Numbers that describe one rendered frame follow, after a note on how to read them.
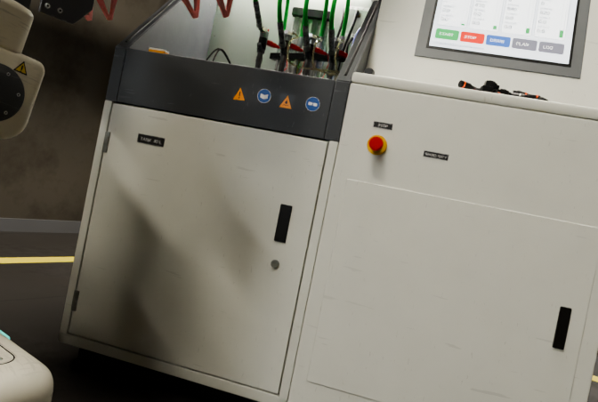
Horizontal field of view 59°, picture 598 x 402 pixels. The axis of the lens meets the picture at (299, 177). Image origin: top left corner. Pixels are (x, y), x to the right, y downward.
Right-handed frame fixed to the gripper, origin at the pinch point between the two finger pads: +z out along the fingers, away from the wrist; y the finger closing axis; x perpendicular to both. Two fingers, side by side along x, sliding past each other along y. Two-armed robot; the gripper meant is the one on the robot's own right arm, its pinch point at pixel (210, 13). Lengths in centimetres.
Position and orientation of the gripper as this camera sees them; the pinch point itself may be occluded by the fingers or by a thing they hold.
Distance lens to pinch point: 123.3
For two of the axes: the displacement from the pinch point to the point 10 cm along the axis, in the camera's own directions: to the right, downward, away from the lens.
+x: -6.0, 3.5, -7.2
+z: 0.9, 9.2, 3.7
